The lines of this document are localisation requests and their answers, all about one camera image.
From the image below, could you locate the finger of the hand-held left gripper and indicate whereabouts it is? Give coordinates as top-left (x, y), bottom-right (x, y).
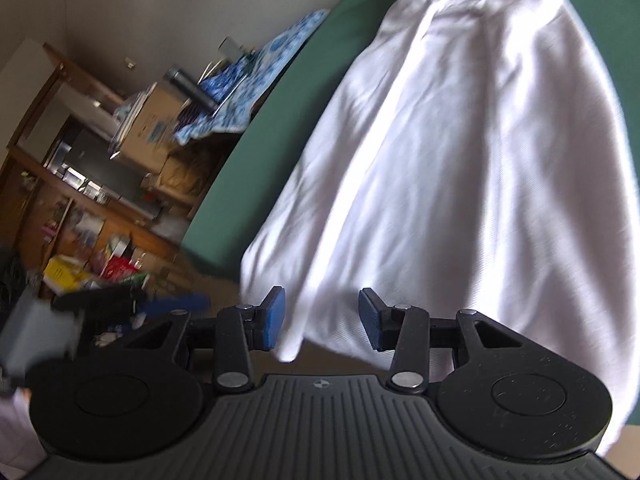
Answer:
top-left (52, 285), bottom-right (212, 318)

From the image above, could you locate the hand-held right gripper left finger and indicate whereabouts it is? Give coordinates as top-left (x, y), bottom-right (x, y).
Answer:
top-left (120, 286), bottom-right (287, 395)

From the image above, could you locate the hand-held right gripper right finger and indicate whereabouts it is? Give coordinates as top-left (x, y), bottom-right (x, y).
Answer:
top-left (358, 287), bottom-right (532, 395)

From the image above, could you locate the white shirt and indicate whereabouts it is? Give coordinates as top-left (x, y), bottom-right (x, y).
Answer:
top-left (240, 0), bottom-right (632, 456)

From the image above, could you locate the yellow box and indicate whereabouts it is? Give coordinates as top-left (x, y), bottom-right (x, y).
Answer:
top-left (42, 255), bottom-right (95, 295)

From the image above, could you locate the red package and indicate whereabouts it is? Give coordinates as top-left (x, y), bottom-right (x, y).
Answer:
top-left (102, 255), bottom-right (137, 281)

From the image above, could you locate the brown cardboard box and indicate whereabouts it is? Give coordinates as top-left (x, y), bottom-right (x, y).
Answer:
top-left (150, 135), bottom-right (236, 201)

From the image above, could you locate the wooden cabinet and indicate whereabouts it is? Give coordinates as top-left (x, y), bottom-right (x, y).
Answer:
top-left (0, 42), bottom-right (201, 306)

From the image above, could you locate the green table cloth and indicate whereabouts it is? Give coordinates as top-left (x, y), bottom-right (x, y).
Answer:
top-left (180, 0), bottom-right (640, 281)

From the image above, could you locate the cardboard box with blue print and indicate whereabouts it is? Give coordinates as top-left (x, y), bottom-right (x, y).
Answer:
top-left (117, 82), bottom-right (197, 175)

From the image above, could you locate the dark striped cloth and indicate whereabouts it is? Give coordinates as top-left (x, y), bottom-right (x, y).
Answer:
top-left (176, 102), bottom-right (202, 128)

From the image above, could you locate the grey thermos bottle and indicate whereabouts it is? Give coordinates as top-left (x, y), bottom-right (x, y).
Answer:
top-left (164, 65), bottom-right (220, 112)

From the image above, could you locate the silver metal strip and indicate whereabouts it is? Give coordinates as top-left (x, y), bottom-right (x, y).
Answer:
top-left (212, 71), bottom-right (251, 117)

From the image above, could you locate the blue patterned cloth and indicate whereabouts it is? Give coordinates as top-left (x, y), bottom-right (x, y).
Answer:
top-left (172, 9), bottom-right (331, 147)

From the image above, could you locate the small grey rectangular object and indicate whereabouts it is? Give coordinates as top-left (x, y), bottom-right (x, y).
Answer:
top-left (219, 36), bottom-right (246, 59)

